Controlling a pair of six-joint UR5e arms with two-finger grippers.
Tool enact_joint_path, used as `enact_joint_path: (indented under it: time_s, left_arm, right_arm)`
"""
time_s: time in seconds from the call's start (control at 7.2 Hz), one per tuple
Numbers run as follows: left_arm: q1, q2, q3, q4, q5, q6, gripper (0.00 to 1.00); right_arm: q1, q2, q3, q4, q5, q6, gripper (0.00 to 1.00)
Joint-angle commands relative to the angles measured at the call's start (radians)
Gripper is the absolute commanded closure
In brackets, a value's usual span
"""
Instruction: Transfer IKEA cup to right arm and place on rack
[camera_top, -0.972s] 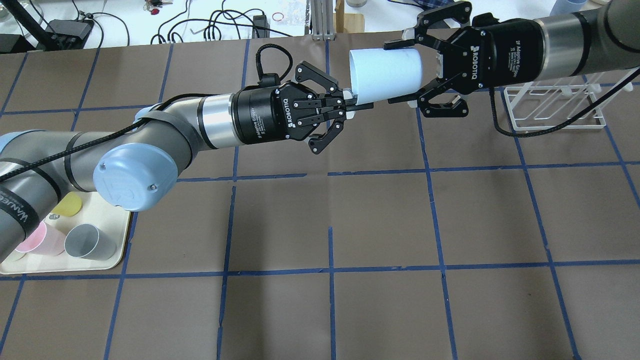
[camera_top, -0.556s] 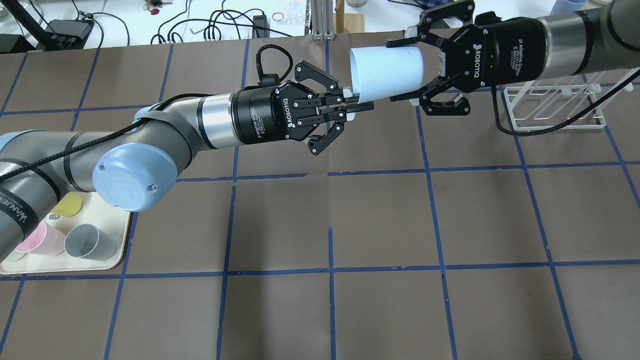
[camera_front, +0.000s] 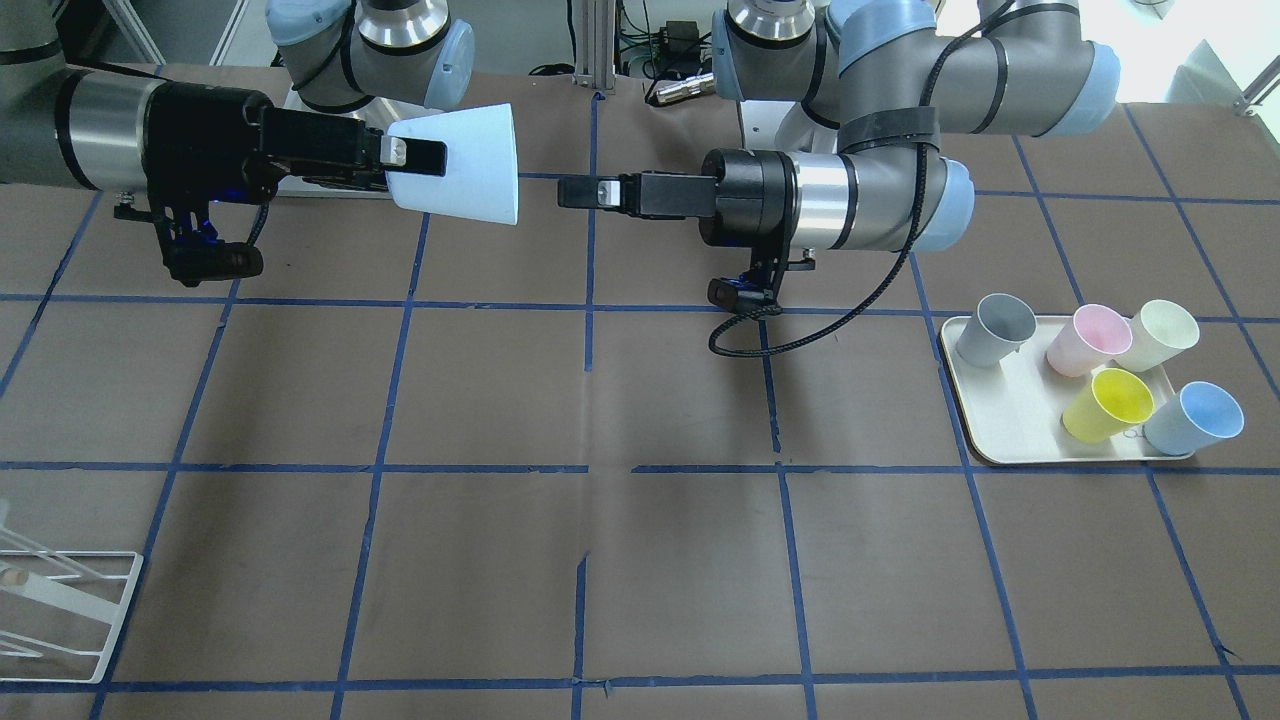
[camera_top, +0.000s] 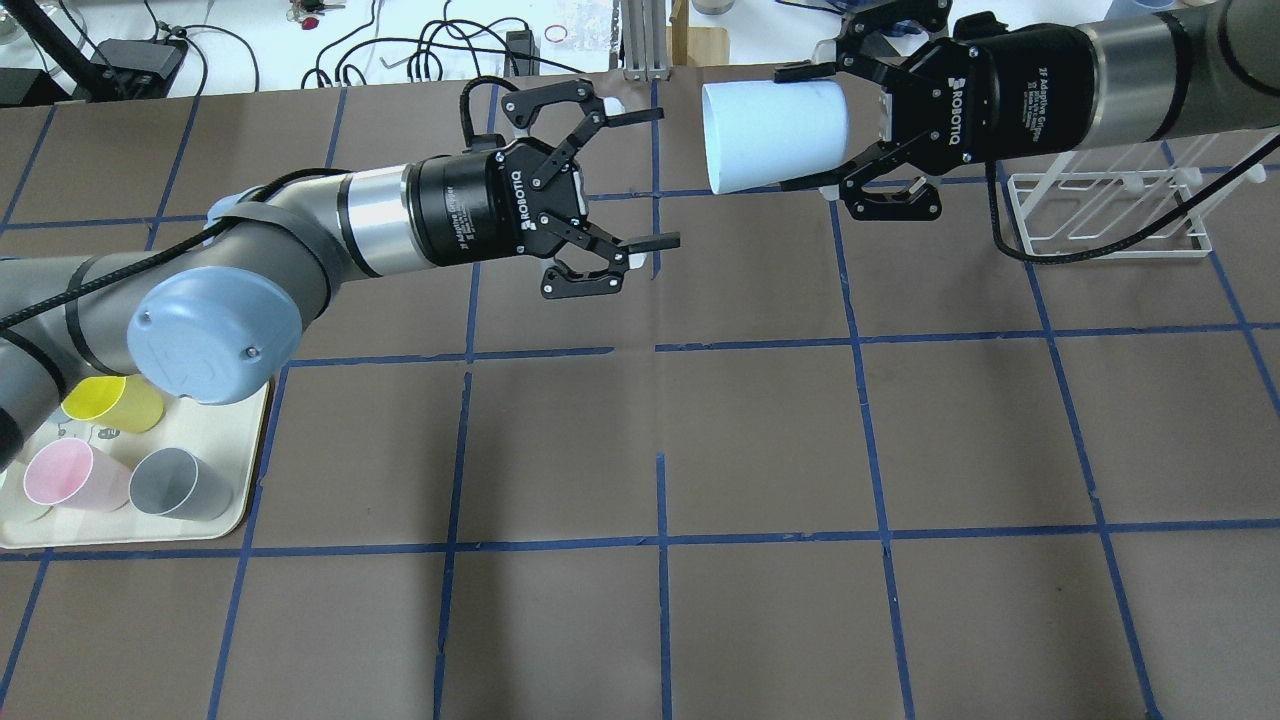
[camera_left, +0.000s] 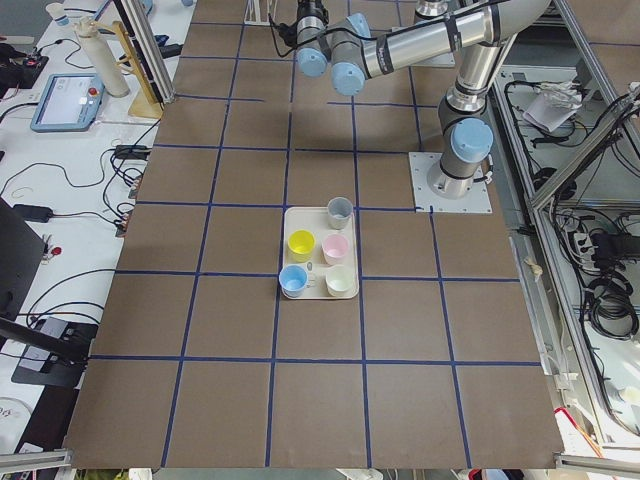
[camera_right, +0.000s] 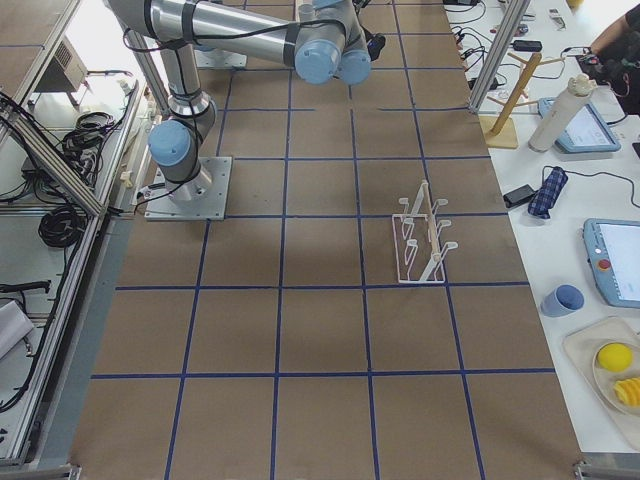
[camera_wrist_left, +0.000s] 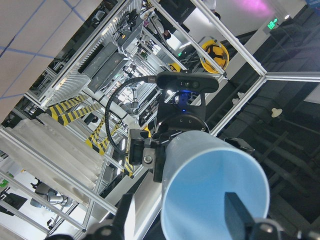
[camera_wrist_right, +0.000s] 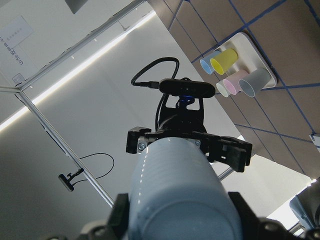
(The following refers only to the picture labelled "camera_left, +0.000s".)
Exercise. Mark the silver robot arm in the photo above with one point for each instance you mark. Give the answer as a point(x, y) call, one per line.
point(480, 33)

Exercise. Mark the pink plastic cup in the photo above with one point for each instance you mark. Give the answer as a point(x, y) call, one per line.
point(335, 248)

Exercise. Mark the yellow plastic cup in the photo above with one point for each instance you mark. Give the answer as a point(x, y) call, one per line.
point(300, 244)

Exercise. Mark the grey plastic cup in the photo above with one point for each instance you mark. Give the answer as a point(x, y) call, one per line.
point(340, 210)

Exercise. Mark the cream white plastic cup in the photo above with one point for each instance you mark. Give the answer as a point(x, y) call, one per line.
point(339, 280)

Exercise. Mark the light blue cup near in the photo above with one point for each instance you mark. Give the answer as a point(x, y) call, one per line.
point(293, 280)

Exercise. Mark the white plastic tray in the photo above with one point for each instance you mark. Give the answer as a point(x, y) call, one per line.
point(315, 220)

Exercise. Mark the wooden mug tree stand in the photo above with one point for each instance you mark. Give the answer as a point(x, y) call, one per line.
point(145, 104)

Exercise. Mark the white cylindrical bottle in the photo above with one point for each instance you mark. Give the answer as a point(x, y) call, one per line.
point(101, 57)

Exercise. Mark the blue teach pendant tablet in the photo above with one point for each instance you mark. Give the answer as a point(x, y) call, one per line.
point(69, 103)

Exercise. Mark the black power adapter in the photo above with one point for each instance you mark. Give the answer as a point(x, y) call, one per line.
point(34, 213)

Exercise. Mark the aluminium frame post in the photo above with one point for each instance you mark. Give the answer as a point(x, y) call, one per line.
point(147, 52)

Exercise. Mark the white wire cup rack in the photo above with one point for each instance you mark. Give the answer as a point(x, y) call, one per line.
point(259, 12)

